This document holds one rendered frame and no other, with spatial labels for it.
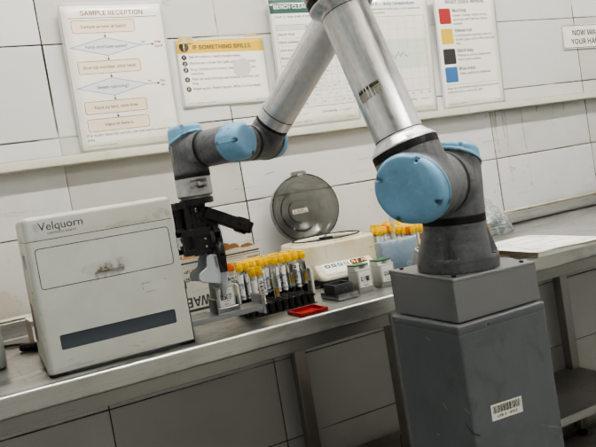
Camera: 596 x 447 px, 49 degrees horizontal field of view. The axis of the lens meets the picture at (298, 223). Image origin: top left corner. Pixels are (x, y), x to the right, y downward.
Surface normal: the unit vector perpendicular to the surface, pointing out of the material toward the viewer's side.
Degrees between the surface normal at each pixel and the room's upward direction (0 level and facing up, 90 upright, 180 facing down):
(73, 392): 90
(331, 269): 25
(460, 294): 90
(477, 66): 94
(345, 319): 90
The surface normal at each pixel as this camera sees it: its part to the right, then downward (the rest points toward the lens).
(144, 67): 0.44, 0.03
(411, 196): -0.48, 0.26
